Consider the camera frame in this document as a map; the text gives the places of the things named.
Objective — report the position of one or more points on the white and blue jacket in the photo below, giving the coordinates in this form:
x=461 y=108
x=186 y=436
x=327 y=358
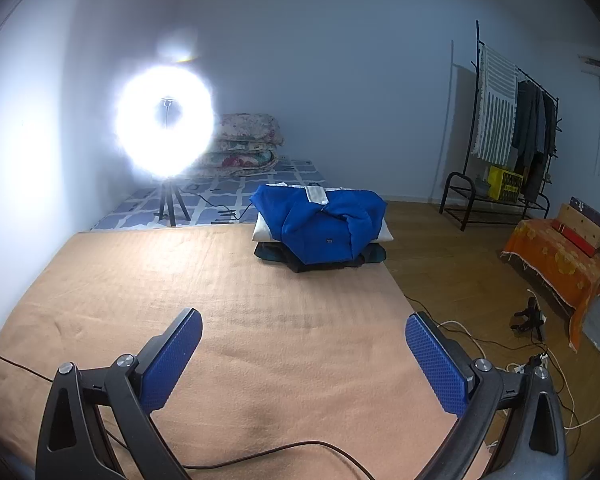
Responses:
x=320 y=225

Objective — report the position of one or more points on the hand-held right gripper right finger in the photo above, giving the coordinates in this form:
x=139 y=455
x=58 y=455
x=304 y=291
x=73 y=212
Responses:
x=437 y=365

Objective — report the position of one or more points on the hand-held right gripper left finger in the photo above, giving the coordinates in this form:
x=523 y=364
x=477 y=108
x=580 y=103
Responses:
x=172 y=355

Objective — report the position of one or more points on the white board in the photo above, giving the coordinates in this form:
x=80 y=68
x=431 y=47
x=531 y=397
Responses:
x=460 y=135

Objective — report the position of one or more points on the blue patterned mat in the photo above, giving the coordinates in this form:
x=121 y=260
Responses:
x=280 y=170

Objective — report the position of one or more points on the striped towel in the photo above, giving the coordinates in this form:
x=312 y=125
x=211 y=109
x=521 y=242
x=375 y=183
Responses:
x=495 y=105

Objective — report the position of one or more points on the cardboard box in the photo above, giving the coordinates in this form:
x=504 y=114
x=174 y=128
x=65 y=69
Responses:
x=580 y=220

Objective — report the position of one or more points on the power strip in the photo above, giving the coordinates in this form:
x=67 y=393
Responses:
x=522 y=366

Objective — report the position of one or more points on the small black tripod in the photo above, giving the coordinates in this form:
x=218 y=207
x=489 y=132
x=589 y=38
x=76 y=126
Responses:
x=530 y=317

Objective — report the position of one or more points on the dark hanging clothes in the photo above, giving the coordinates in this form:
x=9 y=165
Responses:
x=532 y=135

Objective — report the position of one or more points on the yellow crate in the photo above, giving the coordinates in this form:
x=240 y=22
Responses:
x=505 y=182

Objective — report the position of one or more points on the red box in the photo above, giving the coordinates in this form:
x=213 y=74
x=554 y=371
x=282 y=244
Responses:
x=577 y=240

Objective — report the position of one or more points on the folded floral quilt stack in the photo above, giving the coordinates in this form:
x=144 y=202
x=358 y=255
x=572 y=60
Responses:
x=245 y=135

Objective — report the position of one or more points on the black clothes rack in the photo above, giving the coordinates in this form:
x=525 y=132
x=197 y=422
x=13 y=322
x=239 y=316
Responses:
x=477 y=110

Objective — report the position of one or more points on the tan blanket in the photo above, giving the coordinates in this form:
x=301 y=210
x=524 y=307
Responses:
x=230 y=285

